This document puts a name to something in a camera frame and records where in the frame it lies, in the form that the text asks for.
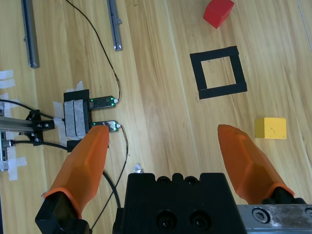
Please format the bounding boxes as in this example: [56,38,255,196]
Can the grey tape over hub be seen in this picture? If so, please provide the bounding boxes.
[64,99,85,138]

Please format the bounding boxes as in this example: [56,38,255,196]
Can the thick black cable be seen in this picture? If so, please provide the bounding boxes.
[102,170,122,210]

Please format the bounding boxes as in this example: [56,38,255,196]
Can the black USB hub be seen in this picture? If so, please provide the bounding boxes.
[63,89,91,141]

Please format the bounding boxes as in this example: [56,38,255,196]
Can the yellow wooden block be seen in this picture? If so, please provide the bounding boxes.
[254,117,287,140]

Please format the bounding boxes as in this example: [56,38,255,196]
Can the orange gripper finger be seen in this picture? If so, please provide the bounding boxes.
[35,124,110,234]
[217,124,307,205]

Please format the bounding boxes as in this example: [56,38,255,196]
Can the short grey aluminium rail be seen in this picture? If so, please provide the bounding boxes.
[107,0,124,52]

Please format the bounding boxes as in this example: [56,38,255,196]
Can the black USB dongle green lights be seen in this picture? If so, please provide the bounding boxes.
[90,120,121,133]
[88,96,119,108]

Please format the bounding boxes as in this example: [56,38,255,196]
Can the black cable with USB plug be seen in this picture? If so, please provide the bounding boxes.
[0,139,82,154]

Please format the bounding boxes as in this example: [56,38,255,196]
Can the black tape square outline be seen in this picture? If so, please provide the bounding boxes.
[189,45,248,100]

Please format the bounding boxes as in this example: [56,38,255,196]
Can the long grey aluminium rail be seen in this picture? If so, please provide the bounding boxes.
[21,0,40,69]

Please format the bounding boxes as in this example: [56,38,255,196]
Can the white masking tape cross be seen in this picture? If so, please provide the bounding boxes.
[6,156,27,181]

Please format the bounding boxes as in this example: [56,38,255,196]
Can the black hub cable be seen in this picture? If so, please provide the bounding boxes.
[0,98,65,121]

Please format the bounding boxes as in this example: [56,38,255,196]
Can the red wooden block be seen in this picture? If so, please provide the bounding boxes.
[203,0,235,29]

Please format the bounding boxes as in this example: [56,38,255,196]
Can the black corner bracket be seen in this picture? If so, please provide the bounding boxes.
[24,109,56,147]

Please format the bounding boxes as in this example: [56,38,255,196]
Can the thin black dongle cable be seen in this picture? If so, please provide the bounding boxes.
[65,0,121,102]
[90,124,130,231]

